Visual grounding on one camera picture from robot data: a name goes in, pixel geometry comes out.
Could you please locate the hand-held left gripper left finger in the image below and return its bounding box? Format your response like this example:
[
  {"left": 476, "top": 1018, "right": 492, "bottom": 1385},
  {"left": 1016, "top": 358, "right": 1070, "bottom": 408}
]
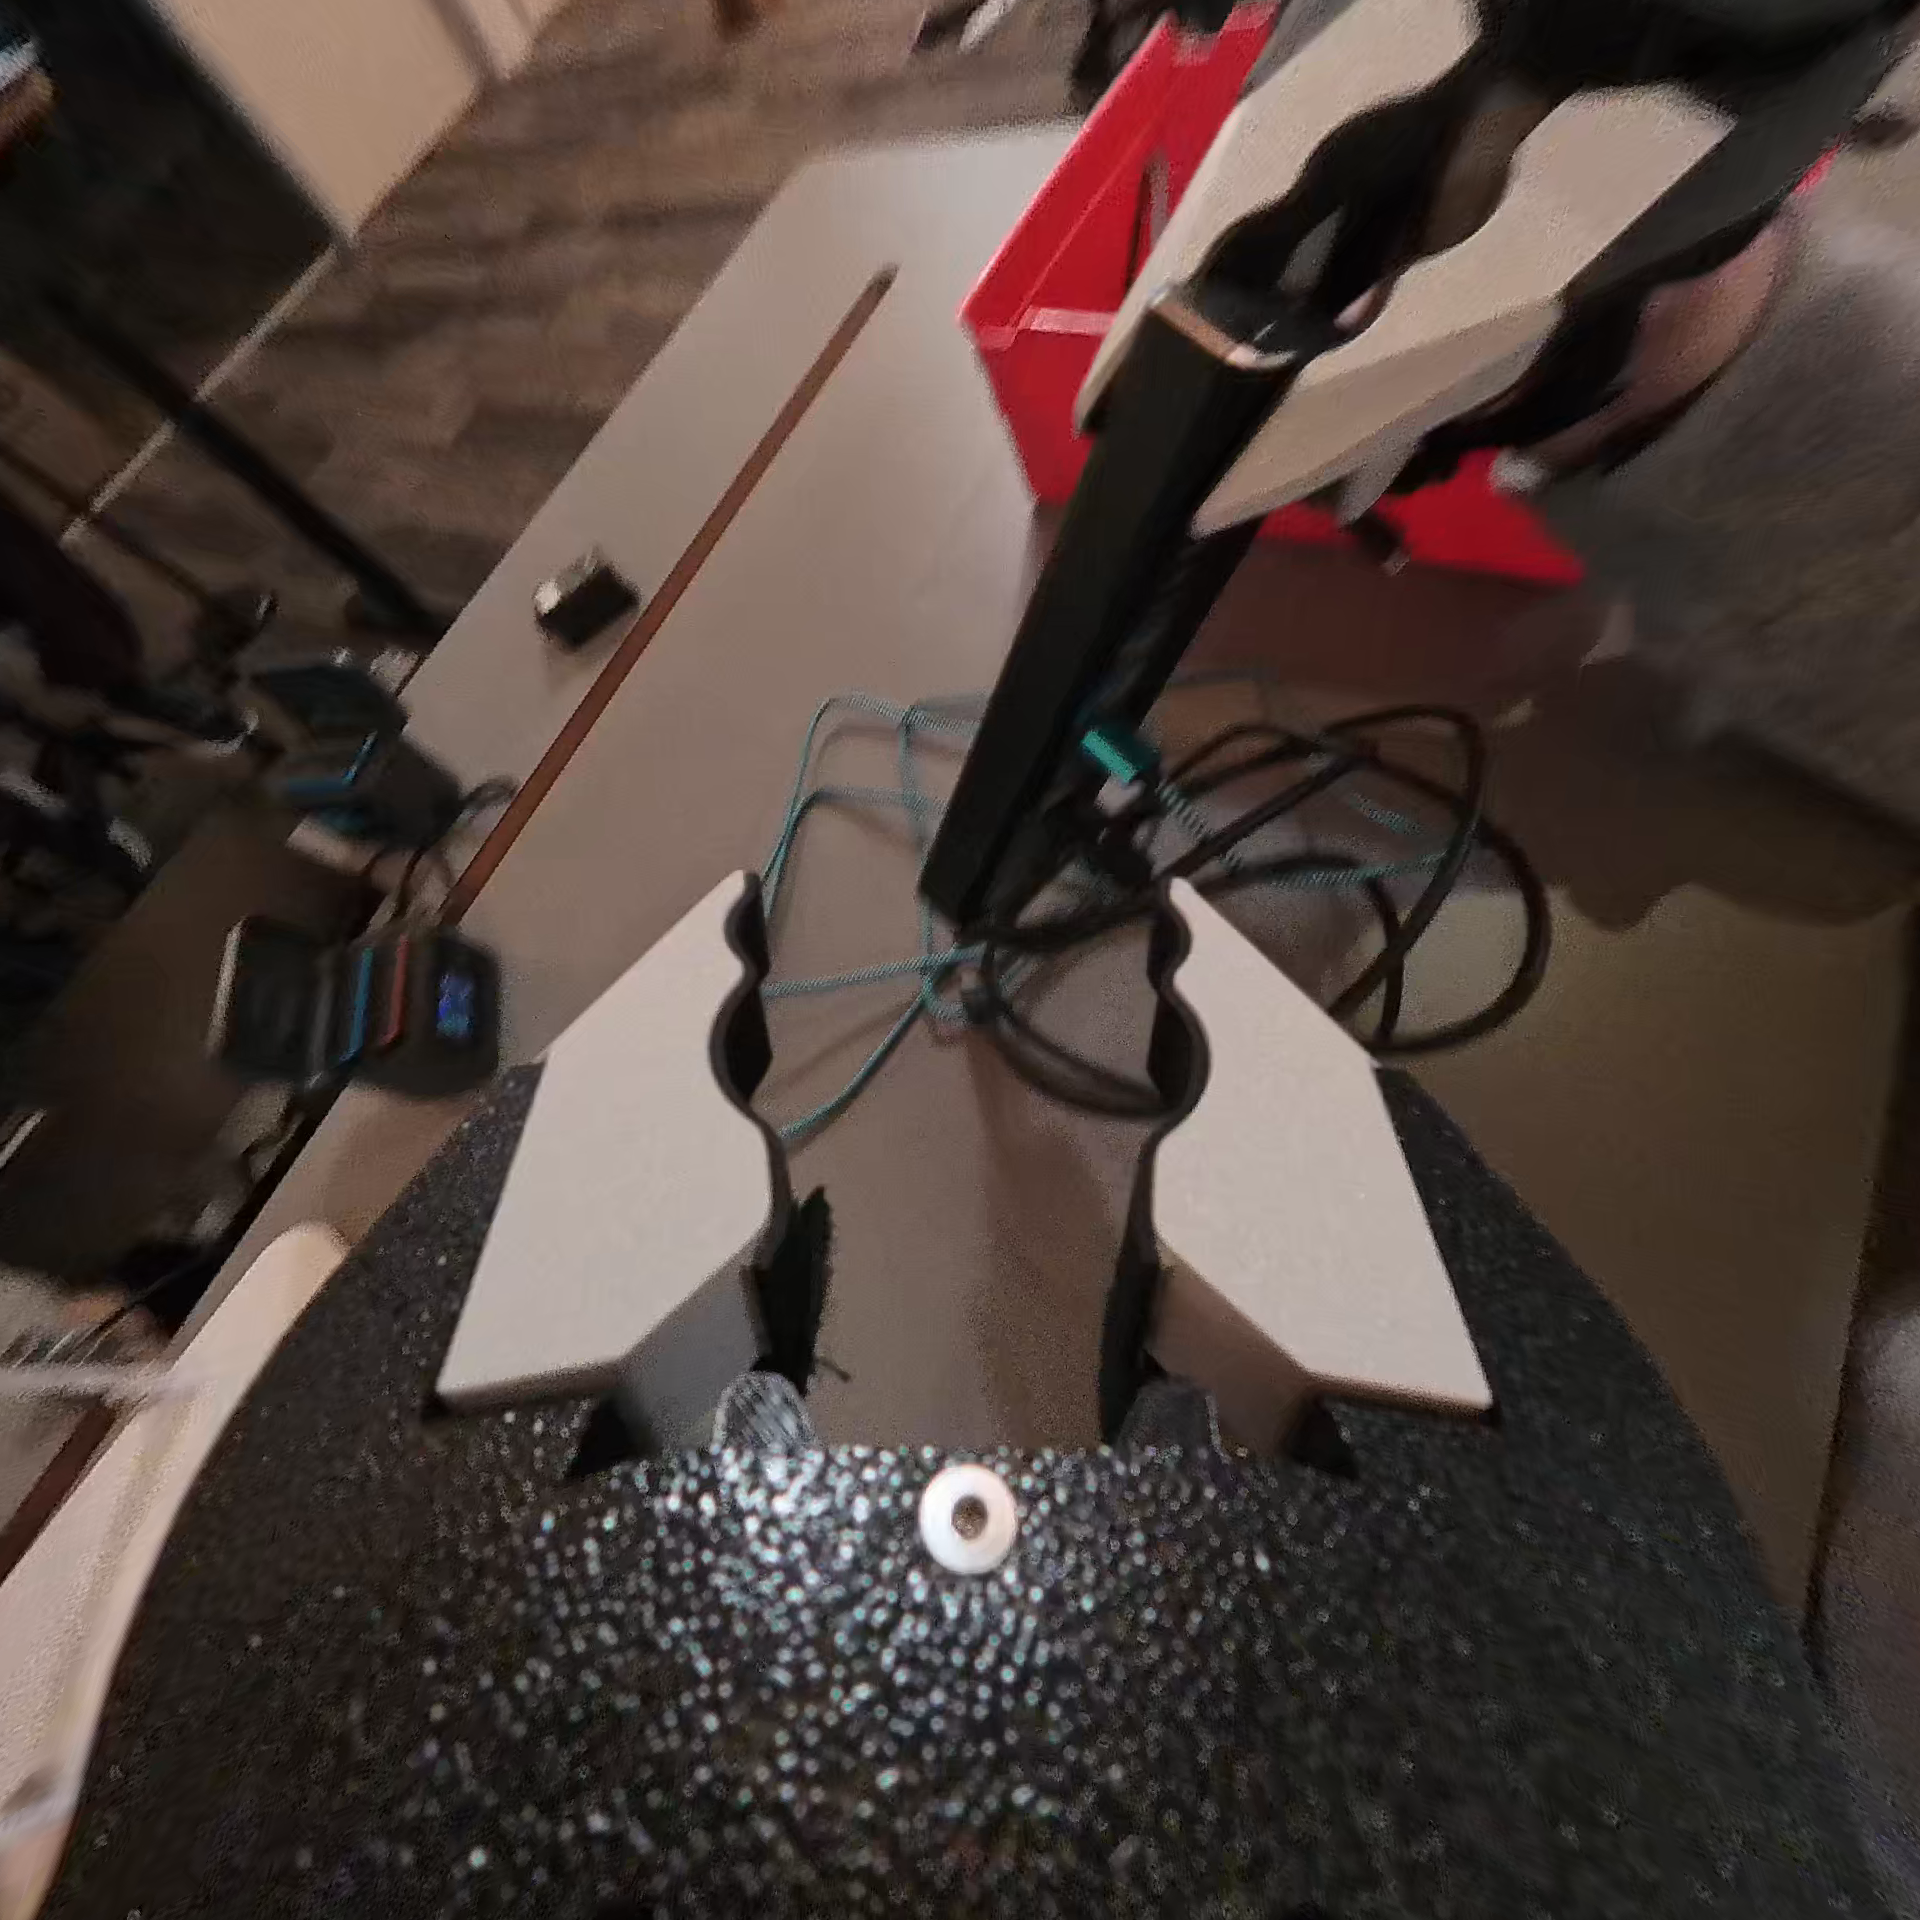
[{"left": 435, "top": 872, "right": 797, "bottom": 1452}]

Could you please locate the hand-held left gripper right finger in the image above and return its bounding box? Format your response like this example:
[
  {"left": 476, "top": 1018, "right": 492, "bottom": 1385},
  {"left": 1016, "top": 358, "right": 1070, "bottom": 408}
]
[{"left": 1110, "top": 878, "right": 1499, "bottom": 1454}]

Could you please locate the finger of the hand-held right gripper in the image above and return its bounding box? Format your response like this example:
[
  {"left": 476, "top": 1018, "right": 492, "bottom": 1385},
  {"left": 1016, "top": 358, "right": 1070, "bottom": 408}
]
[
  {"left": 1075, "top": 0, "right": 1489, "bottom": 437},
  {"left": 1197, "top": 82, "right": 1769, "bottom": 540}
]

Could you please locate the red plastic bin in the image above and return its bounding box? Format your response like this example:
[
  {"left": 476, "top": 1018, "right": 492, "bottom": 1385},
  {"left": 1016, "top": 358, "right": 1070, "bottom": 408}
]
[{"left": 957, "top": 8, "right": 1586, "bottom": 590}]

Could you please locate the black usb hub bar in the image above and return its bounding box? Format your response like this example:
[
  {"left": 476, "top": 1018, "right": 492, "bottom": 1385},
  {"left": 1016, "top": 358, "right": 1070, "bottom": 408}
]
[{"left": 914, "top": 286, "right": 1309, "bottom": 928}]

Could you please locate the black charger with display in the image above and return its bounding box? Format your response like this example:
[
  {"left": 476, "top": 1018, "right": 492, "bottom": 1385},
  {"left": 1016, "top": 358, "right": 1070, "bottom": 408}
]
[{"left": 216, "top": 913, "right": 501, "bottom": 1101}]

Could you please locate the black device with blue trim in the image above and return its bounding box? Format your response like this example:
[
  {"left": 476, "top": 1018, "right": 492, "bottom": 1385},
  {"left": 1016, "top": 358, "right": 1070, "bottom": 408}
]
[{"left": 246, "top": 648, "right": 467, "bottom": 848}]

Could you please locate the small black box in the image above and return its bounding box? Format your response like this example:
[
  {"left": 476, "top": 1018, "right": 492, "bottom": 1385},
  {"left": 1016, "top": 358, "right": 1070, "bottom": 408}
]
[{"left": 530, "top": 548, "right": 642, "bottom": 654}]

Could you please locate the white curved object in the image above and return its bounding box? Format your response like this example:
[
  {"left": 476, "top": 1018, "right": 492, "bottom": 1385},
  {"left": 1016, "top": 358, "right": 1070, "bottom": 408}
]
[{"left": 0, "top": 1221, "right": 350, "bottom": 1920}]

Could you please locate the white door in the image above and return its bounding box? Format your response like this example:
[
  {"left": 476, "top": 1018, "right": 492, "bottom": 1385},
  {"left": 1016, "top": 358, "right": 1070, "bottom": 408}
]
[{"left": 147, "top": 0, "right": 529, "bottom": 242}]

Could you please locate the coiled black cable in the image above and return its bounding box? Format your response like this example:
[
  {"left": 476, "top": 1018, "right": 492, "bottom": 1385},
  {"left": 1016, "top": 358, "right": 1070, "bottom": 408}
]
[{"left": 961, "top": 728, "right": 1361, "bottom": 1120}]

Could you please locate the teal braided cable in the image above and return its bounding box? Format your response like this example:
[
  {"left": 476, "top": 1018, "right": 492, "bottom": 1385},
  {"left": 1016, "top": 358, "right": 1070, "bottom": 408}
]
[{"left": 756, "top": 693, "right": 1450, "bottom": 1150}]

